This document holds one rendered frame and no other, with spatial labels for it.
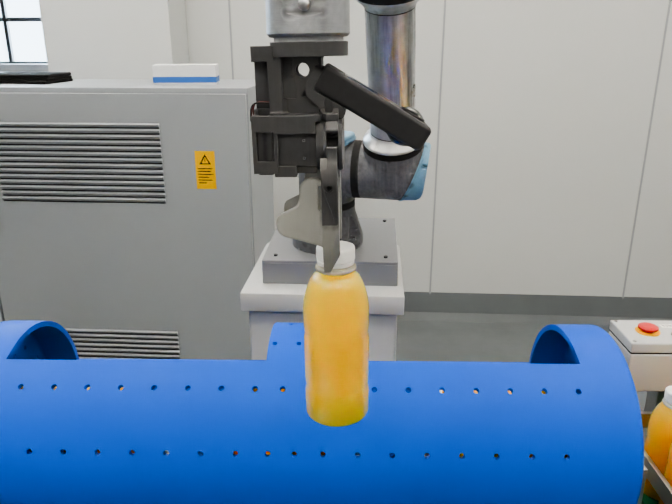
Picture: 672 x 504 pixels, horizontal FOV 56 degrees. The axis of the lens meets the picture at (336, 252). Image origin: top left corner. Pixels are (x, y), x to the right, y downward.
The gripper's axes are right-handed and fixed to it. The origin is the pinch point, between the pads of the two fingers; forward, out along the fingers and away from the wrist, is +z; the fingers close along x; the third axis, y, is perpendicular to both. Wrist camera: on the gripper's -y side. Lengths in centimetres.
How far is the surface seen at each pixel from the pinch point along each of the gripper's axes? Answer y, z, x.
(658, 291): -178, 122, -296
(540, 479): -24.2, 31.2, -5.7
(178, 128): 66, 8, -173
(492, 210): -77, 72, -298
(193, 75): 63, -10, -189
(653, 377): -56, 39, -45
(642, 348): -53, 33, -45
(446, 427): -12.8, 25.1, -7.4
